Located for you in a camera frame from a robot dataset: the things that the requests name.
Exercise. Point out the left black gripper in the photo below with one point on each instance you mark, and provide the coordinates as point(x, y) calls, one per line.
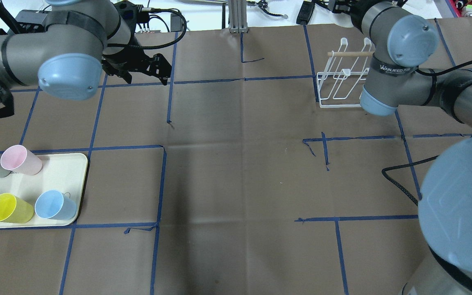
point(118, 65)

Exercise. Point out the light blue ikea cup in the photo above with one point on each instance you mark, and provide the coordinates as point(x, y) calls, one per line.
point(55, 205)

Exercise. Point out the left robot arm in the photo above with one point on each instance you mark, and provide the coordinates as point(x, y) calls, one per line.
point(81, 39)

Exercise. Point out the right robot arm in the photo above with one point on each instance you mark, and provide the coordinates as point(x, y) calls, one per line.
point(398, 79)

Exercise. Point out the pink ikea cup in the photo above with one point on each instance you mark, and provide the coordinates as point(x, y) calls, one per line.
point(19, 159)

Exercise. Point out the yellow ikea cup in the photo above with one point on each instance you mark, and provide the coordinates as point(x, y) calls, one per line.
point(15, 210)

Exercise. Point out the cream plastic tray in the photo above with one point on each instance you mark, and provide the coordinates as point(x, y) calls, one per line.
point(63, 172)

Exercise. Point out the black power adapter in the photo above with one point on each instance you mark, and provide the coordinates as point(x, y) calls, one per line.
point(305, 12)

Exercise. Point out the aluminium frame post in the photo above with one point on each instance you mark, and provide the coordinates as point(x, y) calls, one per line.
point(237, 16)

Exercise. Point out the white wire cup rack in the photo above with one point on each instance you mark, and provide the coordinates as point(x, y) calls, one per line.
point(340, 83)

